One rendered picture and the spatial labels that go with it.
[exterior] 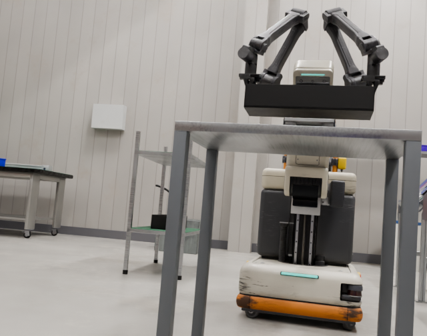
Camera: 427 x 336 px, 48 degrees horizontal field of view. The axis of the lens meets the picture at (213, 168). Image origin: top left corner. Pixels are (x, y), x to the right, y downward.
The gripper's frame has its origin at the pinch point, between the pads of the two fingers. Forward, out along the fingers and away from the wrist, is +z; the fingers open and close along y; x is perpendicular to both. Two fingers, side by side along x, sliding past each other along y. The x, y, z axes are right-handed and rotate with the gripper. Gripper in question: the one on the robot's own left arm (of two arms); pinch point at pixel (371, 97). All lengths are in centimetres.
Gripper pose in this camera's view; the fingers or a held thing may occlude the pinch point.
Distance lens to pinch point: 231.8
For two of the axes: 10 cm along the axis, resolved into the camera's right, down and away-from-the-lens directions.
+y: 9.7, 0.5, -2.3
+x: 2.2, 1.2, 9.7
